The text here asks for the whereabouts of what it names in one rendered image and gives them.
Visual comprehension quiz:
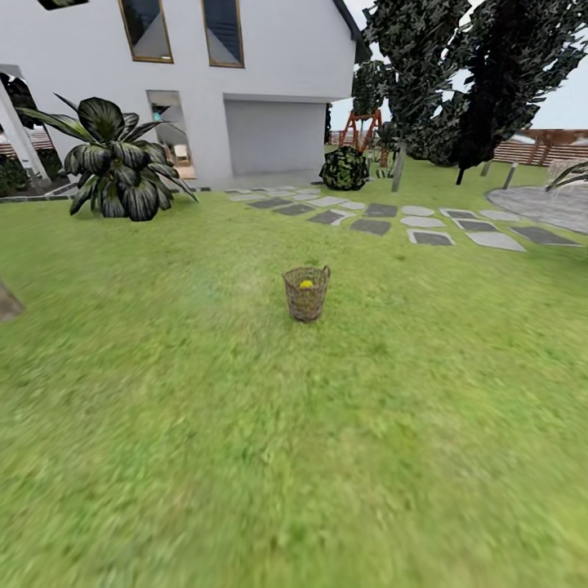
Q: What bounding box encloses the wicker basket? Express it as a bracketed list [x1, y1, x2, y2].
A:
[282, 265, 332, 321]

